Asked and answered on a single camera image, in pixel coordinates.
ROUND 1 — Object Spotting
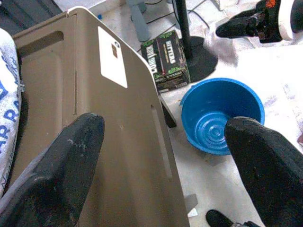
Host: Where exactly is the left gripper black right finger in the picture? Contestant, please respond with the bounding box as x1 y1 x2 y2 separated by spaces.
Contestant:
223 116 303 227

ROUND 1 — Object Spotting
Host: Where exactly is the black fan stand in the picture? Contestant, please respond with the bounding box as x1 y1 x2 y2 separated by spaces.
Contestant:
174 0 218 82

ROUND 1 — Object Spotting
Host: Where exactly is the white sack with blue print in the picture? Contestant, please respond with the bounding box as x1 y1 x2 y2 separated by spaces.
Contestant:
0 27 23 198

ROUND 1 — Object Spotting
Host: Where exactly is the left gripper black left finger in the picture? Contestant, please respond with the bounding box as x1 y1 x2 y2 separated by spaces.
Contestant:
0 112 106 227

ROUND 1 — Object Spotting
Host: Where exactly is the tan plastic chair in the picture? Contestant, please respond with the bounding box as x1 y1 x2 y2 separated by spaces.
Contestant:
0 6 191 227

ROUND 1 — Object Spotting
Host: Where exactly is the robot left leg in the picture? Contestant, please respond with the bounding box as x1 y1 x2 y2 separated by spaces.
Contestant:
205 209 261 227

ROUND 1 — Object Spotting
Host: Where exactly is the grey furniture leg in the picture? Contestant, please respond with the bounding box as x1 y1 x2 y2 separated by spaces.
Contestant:
125 0 151 42

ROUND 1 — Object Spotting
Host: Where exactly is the thin black floor cable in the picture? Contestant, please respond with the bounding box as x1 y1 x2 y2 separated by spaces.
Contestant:
144 9 177 24

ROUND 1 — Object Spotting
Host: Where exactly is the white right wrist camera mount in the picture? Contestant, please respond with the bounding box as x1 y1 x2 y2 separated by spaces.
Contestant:
277 0 303 41

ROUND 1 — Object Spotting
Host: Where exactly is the black green printed carton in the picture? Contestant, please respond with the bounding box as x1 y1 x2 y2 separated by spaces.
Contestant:
141 30 191 94

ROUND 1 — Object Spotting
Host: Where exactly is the blue plastic bucket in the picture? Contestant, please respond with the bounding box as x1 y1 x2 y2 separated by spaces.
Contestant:
181 77 265 156

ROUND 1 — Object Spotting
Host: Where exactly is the white rectangular label sticker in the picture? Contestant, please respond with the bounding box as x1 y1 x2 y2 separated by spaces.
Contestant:
98 26 128 89

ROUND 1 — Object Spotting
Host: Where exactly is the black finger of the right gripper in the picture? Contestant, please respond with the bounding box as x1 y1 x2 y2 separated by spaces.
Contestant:
215 9 259 39

